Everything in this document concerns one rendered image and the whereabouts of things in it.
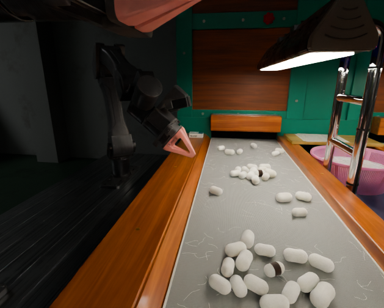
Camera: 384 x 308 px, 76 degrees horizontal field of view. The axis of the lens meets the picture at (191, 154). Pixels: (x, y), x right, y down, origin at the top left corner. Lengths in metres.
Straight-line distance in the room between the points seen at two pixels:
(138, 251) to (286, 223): 0.28
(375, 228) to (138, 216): 0.41
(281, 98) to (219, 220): 0.78
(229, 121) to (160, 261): 0.81
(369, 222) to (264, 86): 0.77
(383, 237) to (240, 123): 0.73
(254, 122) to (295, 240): 0.70
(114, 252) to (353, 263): 0.36
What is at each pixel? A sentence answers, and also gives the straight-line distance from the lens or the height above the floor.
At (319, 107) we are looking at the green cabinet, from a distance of 1.22.
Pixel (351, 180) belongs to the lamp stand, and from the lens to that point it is 0.69.
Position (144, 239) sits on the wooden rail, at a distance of 0.42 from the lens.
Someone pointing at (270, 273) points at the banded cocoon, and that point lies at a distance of 0.39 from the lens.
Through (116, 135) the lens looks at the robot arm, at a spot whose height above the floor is 0.83.
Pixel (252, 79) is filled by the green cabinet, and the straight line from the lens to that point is 1.16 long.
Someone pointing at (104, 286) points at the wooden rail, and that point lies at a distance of 0.36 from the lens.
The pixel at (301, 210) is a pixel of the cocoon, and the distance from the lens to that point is 0.55.
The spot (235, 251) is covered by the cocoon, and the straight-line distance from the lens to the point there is 0.41.
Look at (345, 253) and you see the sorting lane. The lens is 0.49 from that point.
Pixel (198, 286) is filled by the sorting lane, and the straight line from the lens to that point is 0.38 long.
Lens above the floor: 1.00
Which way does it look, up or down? 17 degrees down
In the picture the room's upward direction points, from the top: straight up
